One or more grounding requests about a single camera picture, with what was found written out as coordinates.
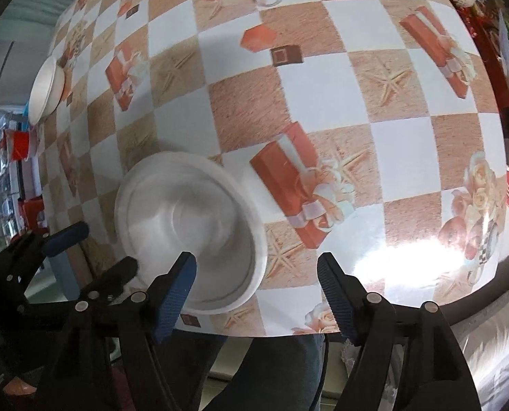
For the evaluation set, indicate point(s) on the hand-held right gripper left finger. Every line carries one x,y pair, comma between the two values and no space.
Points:
175,295

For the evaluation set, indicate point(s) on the checkered printed tablecloth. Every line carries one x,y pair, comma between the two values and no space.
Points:
322,94

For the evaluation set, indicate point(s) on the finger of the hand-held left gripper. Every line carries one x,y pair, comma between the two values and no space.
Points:
117,274
66,236

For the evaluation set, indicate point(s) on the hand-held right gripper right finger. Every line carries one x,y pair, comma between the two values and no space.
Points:
335,299

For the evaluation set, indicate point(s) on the red shiny packaging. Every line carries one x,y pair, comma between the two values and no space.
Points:
477,30

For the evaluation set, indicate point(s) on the red plastic stool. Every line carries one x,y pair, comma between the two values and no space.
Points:
34,212

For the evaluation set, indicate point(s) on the person's legs in jeans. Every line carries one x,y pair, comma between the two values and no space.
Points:
275,372

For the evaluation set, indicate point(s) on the red plastic bucket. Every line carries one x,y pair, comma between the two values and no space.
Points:
18,143

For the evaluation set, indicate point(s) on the white paper bowl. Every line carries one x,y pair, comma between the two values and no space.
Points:
186,205
42,90

